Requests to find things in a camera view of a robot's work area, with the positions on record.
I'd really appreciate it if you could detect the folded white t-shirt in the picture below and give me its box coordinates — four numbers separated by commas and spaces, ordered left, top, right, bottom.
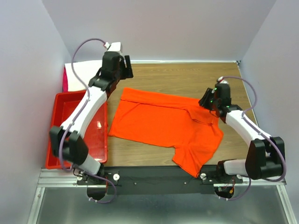
64, 60, 102, 92

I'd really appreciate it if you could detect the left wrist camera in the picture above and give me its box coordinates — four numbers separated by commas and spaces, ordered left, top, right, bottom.
103, 42, 123, 56

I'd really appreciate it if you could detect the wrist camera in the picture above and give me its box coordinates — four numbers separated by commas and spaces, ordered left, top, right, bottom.
217, 77, 229, 84
103, 42, 123, 56

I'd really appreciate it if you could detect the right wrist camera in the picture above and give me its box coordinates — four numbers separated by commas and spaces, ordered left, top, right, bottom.
217, 77, 229, 84

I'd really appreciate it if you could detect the orange t-shirt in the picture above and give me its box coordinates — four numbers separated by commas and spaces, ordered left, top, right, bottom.
109, 88, 224, 177

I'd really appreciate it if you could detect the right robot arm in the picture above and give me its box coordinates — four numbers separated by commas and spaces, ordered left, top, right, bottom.
199, 83, 286, 182

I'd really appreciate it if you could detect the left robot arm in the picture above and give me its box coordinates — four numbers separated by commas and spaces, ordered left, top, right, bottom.
50, 51, 133, 175

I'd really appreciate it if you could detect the folded pink t-shirt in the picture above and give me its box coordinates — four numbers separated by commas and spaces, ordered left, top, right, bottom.
62, 67, 68, 92

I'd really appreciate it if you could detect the red plastic bin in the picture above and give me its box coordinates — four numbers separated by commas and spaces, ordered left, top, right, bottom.
50, 91, 108, 163

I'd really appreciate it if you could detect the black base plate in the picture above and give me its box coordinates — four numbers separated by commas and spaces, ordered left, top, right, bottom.
72, 165, 243, 196

